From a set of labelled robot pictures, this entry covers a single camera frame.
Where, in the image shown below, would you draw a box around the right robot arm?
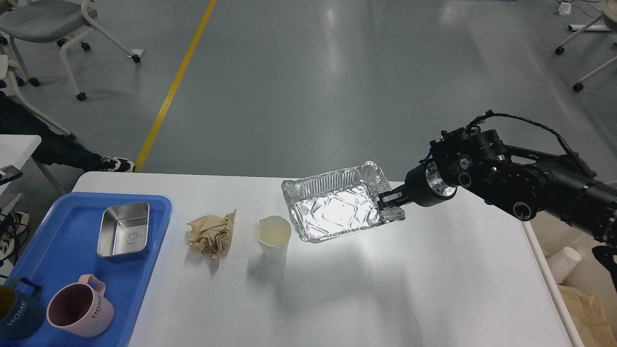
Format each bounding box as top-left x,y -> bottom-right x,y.
377,110 -> 617,281

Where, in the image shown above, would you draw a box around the white paper cup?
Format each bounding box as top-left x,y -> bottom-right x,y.
254,215 -> 292,262

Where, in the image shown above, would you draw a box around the black cables at left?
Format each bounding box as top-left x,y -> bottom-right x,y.
0,211 -> 29,270

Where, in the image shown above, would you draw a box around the white cup in bin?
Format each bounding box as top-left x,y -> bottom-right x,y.
546,247 -> 582,284

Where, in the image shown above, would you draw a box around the beige plastic bin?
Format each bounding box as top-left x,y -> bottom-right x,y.
523,213 -> 616,347

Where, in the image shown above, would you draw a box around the aluminium foil tray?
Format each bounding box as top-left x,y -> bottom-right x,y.
281,160 -> 406,243

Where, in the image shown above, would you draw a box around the brown paper in bin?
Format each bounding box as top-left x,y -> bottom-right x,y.
557,285 -> 616,347

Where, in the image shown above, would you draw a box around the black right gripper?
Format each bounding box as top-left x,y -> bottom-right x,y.
377,161 -> 457,210

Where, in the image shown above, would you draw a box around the white chair base right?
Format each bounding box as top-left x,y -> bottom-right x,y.
554,0 -> 617,93

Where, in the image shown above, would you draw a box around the black phone on side table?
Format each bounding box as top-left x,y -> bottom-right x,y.
0,165 -> 24,186

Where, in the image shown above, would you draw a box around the brown paper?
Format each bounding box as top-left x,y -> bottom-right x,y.
187,210 -> 237,261
557,285 -> 616,347

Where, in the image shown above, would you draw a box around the white side table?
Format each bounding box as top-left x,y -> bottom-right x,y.
0,134 -> 67,195

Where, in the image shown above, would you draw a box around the stainless steel rectangular box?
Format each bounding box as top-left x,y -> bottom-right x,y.
96,201 -> 150,262

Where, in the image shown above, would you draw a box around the person in dark jeans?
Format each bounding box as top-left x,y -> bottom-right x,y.
0,96 -> 135,172

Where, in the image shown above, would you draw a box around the pink ribbed mug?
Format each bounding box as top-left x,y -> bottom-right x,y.
46,274 -> 115,337

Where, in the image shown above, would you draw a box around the grey office chair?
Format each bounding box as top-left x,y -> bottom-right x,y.
0,0 -> 142,101

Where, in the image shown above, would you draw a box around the blue plastic tray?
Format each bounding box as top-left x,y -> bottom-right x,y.
1,192 -> 172,347

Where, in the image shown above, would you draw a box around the dark blue mug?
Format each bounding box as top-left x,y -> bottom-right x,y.
0,277 -> 46,340

